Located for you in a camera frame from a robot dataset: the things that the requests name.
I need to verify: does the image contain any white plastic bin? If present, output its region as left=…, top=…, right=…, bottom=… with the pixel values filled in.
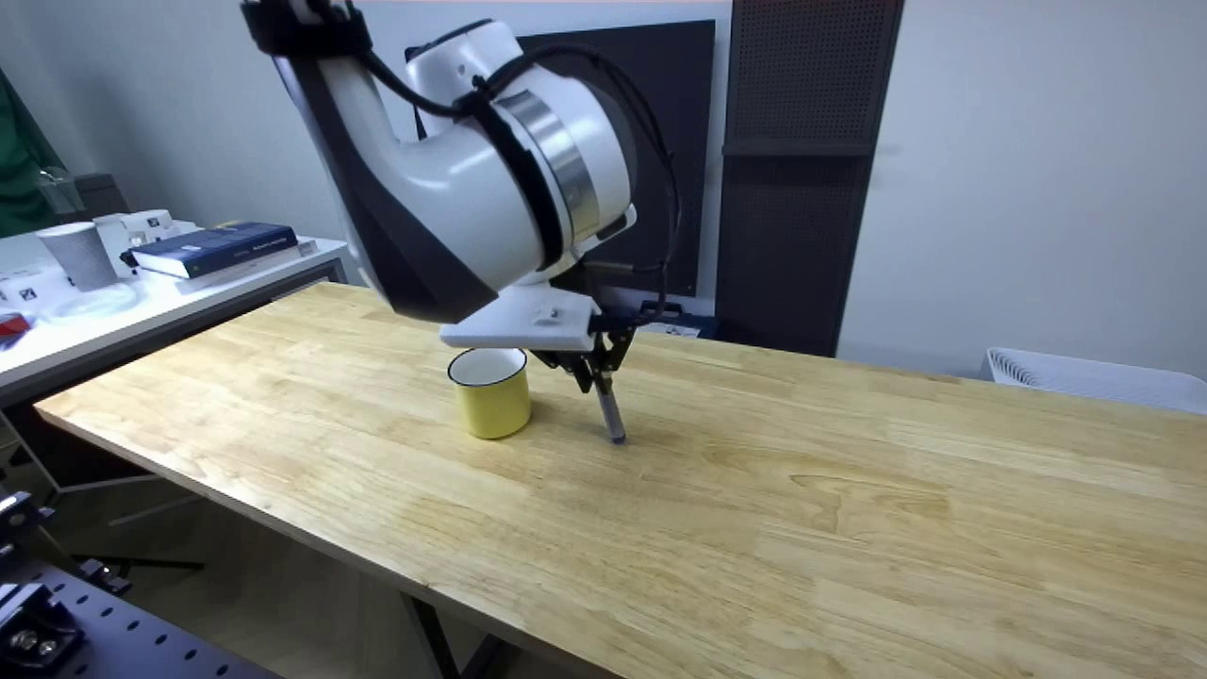
left=979, top=344, right=1207, bottom=420

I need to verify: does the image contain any black table leg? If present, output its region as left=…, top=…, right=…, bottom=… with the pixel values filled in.
left=398, top=589, right=504, bottom=679

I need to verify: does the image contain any white side table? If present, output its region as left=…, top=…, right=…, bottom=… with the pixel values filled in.
left=0, top=229, right=355, bottom=410

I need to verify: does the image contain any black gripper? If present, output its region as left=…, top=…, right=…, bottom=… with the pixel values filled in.
left=530, top=291, right=641, bottom=396

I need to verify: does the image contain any blue grey pen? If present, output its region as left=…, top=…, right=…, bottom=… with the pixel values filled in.
left=593, top=373, right=628, bottom=449

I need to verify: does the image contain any blue book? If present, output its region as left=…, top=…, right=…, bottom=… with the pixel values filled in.
left=121, top=218, right=306, bottom=285

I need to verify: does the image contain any yellow enamel cup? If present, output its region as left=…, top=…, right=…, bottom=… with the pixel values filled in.
left=441, top=344, right=536, bottom=447

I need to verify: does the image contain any black perforated breadboard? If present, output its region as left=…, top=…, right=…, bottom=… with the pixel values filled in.
left=0, top=557, right=276, bottom=679

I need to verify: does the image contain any white cardboard box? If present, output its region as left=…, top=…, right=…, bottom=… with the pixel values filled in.
left=90, top=209, right=204, bottom=272

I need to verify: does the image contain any black monitor screen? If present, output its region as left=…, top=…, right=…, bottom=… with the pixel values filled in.
left=402, top=15, right=721, bottom=301

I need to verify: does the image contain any dark brown cabinet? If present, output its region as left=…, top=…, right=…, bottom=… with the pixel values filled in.
left=714, top=0, right=910, bottom=360

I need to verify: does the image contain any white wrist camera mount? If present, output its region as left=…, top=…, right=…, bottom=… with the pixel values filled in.
left=436, top=280, right=604, bottom=360

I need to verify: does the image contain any green object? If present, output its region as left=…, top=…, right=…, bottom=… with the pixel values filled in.
left=0, top=70, right=66, bottom=242

